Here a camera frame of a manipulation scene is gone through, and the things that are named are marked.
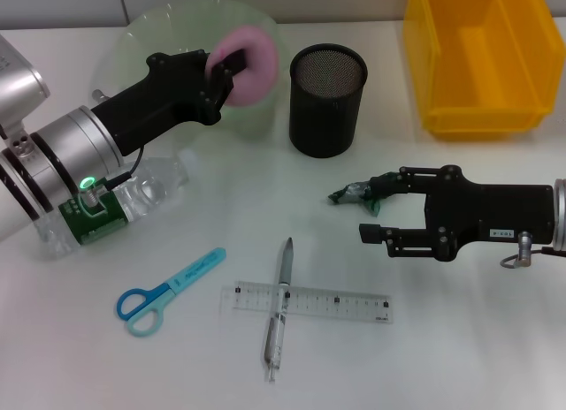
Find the pink toy peach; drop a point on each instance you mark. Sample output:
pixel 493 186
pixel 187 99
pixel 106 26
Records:
pixel 258 70

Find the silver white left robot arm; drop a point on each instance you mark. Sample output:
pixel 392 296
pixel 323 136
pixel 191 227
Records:
pixel 75 149

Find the clear plastic ruler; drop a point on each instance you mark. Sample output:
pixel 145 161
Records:
pixel 336 301

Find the clear green-label water bottle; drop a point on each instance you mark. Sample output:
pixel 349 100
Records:
pixel 150 193

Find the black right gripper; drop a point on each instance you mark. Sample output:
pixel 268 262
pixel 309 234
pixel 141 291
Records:
pixel 499 215

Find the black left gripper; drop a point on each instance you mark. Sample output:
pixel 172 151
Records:
pixel 168 92

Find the green plastic wrapper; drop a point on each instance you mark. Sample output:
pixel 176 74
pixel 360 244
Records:
pixel 349 192

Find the black mesh pen holder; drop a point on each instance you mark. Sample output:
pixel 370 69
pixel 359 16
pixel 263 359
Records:
pixel 325 118

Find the blue scissors with cover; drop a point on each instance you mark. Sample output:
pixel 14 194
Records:
pixel 194 271

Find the translucent green fruit bowl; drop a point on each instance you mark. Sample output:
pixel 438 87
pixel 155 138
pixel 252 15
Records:
pixel 254 118

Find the yellow plastic bin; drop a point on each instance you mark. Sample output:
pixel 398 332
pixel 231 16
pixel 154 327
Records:
pixel 486 74

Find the grey clear pen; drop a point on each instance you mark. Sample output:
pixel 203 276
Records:
pixel 286 268

